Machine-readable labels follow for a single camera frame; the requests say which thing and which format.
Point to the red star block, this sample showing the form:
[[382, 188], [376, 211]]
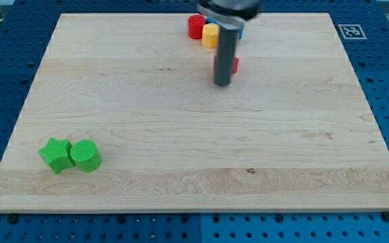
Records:
[[234, 66]]

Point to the black robot arm end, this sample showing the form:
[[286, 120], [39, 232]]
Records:
[[230, 13]]

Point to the yellow hexagon block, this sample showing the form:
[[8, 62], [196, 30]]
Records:
[[210, 35]]

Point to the red cylinder block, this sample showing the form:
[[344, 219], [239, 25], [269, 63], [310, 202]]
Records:
[[195, 26]]

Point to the green cylinder block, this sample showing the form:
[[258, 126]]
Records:
[[86, 155]]

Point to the green star block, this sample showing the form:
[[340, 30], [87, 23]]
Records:
[[56, 154]]

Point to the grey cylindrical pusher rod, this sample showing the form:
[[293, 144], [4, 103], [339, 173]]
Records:
[[227, 43]]

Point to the wooden board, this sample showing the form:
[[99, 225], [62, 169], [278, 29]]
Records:
[[292, 132]]

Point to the white fiducial marker tag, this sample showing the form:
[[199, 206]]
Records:
[[352, 32]]

